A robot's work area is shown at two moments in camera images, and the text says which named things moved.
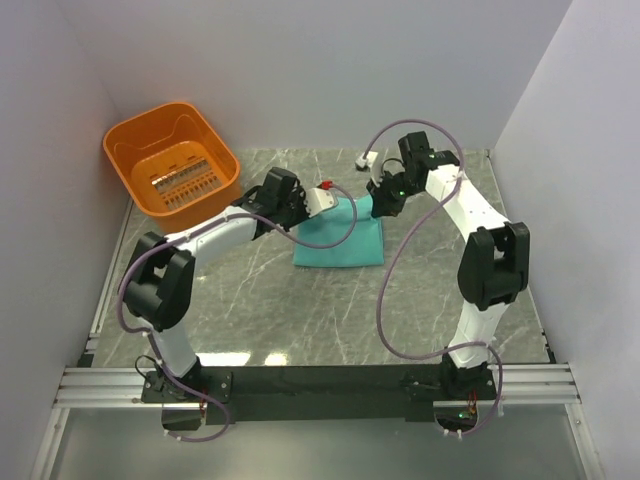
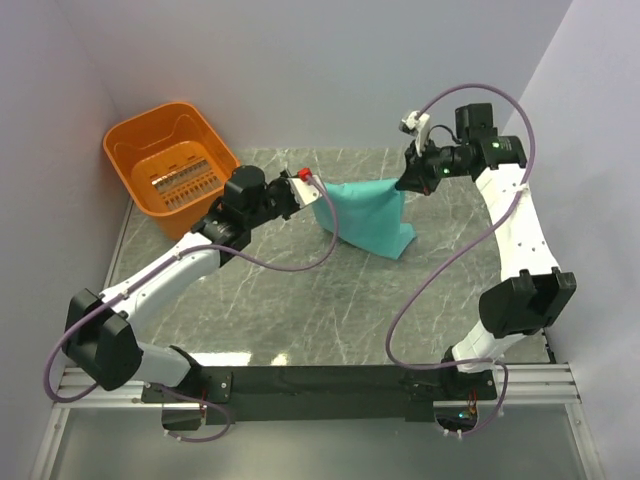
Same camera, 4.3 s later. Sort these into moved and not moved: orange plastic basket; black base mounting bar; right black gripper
Moved: right black gripper
Not moved: black base mounting bar; orange plastic basket
